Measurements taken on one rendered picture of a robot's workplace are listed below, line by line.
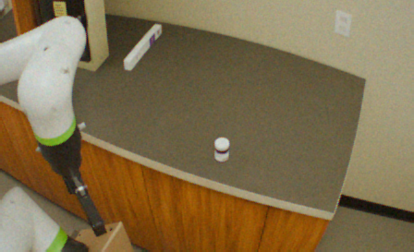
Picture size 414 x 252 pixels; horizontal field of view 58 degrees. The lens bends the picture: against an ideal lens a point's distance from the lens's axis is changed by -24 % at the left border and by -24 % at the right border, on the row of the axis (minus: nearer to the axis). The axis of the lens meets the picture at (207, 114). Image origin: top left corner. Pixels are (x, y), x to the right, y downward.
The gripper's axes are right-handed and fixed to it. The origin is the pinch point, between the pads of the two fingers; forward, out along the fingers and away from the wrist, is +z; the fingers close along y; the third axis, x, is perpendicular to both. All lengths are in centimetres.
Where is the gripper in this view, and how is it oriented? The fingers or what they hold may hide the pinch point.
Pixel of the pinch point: (85, 209)
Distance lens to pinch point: 97.1
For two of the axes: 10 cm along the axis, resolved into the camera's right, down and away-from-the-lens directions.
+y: -5.8, -5.7, 5.8
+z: 0.1, 7.1, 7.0
